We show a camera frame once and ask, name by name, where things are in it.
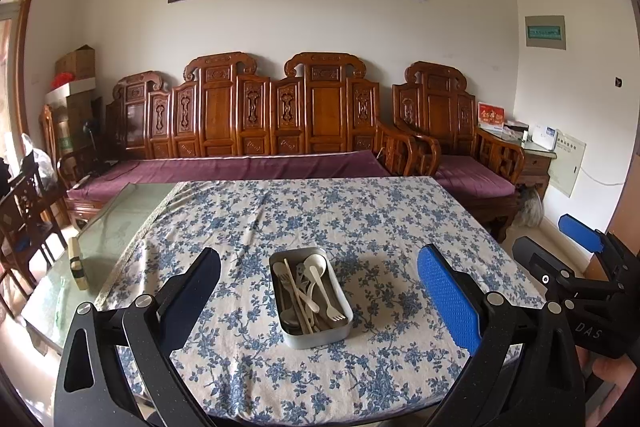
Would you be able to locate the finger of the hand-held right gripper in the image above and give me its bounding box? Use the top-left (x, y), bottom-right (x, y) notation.
top-left (512, 236), bottom-right (576, 303)
top-left (557, 214), bottom-right (640, 280)

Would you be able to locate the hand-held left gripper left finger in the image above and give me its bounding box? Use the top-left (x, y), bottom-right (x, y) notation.
top-left (54, 248), bottom-right (222, 427)

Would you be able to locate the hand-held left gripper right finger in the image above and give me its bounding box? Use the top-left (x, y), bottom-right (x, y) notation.
top-left (417, 244), bottom-right (586, 427)

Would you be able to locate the metal spoon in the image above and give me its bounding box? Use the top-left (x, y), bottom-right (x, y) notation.
top-left (294, 263), bottom-right (310, 303)

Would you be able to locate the white plastic fork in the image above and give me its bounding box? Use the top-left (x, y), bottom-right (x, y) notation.
top-left (312, 287), bottom-right (347, 323)

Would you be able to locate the white plastic spoon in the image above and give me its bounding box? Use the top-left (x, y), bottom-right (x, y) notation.
top-left (299, 268), bottom-right (327, 323)

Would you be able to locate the white ceramic spoon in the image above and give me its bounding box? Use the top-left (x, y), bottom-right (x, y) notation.
top-left (302, 253), bottom-right (329, 278)

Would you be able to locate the rectangular metal tin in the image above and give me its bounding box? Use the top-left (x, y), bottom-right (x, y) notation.
top-left (269, 247), bottom-right (354, 350)

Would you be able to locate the person's right hand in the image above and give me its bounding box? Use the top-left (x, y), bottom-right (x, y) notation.
top-left (575, 344), bottom-right (640, 408)

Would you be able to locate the grey feather duster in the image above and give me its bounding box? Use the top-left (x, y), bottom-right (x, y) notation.
top-left (515, 187), bottom-right (545, 228)

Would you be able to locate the wooden side table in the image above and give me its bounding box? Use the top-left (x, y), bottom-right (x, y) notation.
top-left (475, 127), bottom-right (557, 200)

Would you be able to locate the white box device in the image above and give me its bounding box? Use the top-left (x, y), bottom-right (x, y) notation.
top-left (530, 124), bottom-right (558, 152)

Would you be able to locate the square purple seat cushion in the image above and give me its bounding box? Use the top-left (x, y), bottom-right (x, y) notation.
top-left (435, 154), bottom-right (517, 199)

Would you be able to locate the blue floral tablecloth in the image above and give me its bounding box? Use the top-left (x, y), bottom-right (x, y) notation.
top-left (95, 177), bottom-right (546, 423)

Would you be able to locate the long purple seat cushion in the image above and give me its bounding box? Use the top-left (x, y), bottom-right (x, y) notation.
top-left (67, 151), bottom-right (391, 202)

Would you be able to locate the red card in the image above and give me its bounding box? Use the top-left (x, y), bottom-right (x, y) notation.
top-left (477, 102), bottom-right (506, 130)

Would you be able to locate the carved wooden armchair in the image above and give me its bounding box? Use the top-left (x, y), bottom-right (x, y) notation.
top-left (392, 61), bottom-right (526, 243)

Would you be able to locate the dark wooden chair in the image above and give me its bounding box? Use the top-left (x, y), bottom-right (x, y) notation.
top-left (0, 167), bottom-right (68, 303)

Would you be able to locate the clear plastic bag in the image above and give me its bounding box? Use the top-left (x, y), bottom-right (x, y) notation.
top-left (20, 133), bottom-right (53, 188)

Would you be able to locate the carved wooden sofa bench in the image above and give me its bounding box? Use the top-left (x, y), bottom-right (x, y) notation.
top-left (65, 52), bottom-right (441, 228)

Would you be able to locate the white flat box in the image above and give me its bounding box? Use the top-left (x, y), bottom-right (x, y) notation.
top-left (45, 77), bottom-right (97, 108)

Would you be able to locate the white cable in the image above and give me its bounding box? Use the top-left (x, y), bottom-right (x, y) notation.
top-left (580, 164), bottom-right (626, 188)

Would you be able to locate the white wall panel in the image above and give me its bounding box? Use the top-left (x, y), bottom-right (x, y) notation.
top-left (547, 132), bottom-right (587, 198)

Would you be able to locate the grey wall box green label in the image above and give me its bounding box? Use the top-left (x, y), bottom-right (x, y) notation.
top-left (524, 14), bottom-right (567, 51)

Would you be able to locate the wooden door frame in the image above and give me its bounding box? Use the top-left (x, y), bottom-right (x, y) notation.
top-left (0, 0), bottom-right (43, 148)

